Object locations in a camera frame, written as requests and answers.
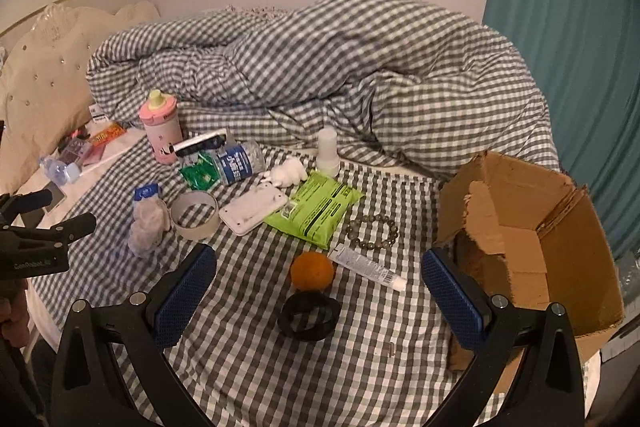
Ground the small blue white box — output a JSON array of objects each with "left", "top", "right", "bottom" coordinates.
[{"left": 134, "top": 183, "right": 160, "bottom": 202}]

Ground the clear tape roll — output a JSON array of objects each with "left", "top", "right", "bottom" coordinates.
[{"left": 169, "top": 191, "right": 220, "bottom": 241}]

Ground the green medicine sachet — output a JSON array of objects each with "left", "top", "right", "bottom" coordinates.
[{"left": 179, "top": 150, "right": 220, "bottom": 191}]

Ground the black white device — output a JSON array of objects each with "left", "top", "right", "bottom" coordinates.
[{"left": 172, "top": 129, "right": 228, "bottom": 158}]

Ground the white rectangular plastic case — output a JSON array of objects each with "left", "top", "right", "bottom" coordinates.
[{"left": 219, "top": 183, "right": 288, "bottom": 236}]

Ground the black ring band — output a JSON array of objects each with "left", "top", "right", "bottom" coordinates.
[{"left": 278, "top": 291, "right": 342, "bottom": 343}]

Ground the green wet wipes pack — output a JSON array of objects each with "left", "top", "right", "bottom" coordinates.
[{"left": 264, "top": 171, "right": 362, "bottom": 249}]

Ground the orange fruit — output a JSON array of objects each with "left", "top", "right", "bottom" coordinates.
[{"left": 290, "top": 251, "right": 335, "bottom": 291}]

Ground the white ointment tube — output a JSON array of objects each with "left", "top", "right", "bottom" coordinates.
[{"left": 329, "top": 244, "right": 407, "bottom": 293}]

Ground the person's left hand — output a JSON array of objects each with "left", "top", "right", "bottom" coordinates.
[{"left": 0, "top": 280, "right": 29, "bottom": 349}]

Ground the light blue small bottle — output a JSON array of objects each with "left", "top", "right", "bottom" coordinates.
[{"left": 39, "top": 156, "right": 81, "bottom": 187}]

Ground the pink flat packet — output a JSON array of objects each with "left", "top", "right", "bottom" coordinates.
[{"left": 58, "top": 138, "right": 105, "bottom": 168}]

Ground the red orange snack packet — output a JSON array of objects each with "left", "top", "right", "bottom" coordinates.
[{"left": 88, "top": 122, "right": 126, "bottom": 147}]

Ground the cream tufted headboard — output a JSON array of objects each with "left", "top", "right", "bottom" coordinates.
[{"left": 1, "top": 1, "right": 158, "bottom": 193}]

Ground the pink kids water bottle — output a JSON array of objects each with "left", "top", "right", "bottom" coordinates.
[{"left": 139, "top": 89, "right": 183, "bottom": 165}]

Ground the large clear water bottle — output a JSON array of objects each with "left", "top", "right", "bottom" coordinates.
[{"left": 615, "top": 249, "right": 640, "bottom": 306}]

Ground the brown cardboard box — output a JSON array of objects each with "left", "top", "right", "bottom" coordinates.
[{"left": 432, "top": 149, "right": 626, "bottom": 396}]

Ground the small plastic water bottle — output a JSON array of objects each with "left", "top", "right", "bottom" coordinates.
[{"left": 213, "top": 141, "right": 266, "bottom": 185}]

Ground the small white plush toy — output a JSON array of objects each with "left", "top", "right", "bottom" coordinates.
[{"left": 262, "top": 157, "right": 308, "bottom": 188}]

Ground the grey gingham bed sheet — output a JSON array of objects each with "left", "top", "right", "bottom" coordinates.
[{"left": 34, "top": 141, "right": 457, "bottom": 426}]

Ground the white spray bottle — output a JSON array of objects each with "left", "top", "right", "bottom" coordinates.
[{"left": 316, "top": 126, "right": 341, "bottom": 178}]

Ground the grey gingham duvet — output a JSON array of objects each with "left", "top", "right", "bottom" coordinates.
[{"left": 87, "top": 0, "right": 559, "bottom": 178}]

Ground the teal curtain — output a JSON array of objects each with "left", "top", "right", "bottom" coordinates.
[{"left": 484, "top": 0, "right": 639, "bottom": 257}]

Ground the dark bead bracelet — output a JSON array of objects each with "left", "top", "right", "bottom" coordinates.
[{"left": 342, "top": 212, "right": 403, "bottom": 252}]

